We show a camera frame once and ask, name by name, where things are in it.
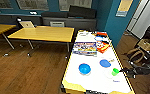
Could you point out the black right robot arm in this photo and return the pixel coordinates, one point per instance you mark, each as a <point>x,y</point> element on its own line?
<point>147,69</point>

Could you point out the flat blue bowl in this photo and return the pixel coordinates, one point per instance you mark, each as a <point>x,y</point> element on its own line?
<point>104,63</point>

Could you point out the cardboard box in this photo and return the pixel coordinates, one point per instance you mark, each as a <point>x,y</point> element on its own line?
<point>145,44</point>

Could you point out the white work table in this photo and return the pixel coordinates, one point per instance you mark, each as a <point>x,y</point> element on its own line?
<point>91,81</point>

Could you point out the small blue white pack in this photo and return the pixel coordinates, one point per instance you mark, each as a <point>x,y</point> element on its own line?
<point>99,38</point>

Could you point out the red and black pack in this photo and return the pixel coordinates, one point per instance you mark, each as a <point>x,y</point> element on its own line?
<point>101,33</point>

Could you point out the colourful snack packets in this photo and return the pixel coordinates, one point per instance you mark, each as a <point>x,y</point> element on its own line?
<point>85,48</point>

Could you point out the white plastic bag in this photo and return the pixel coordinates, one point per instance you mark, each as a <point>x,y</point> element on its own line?
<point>84,33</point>

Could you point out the yellow pillar sign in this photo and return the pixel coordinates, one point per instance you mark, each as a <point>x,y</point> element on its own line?
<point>124,7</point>

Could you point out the dark grey sofa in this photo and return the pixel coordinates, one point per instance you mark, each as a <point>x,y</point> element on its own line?
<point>81,23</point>

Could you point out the black sofa cushion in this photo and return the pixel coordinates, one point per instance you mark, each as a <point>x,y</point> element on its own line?
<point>82,11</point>

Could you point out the grey box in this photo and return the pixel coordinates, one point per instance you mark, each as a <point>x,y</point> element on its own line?
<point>56,23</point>

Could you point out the wide interior glass window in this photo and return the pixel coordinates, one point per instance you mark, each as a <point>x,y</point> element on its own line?
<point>74,4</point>

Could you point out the long wooden table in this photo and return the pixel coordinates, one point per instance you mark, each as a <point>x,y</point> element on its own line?
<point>1,29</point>
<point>42,33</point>

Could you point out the small beige box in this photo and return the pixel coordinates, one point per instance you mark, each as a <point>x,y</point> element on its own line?
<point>27,24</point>

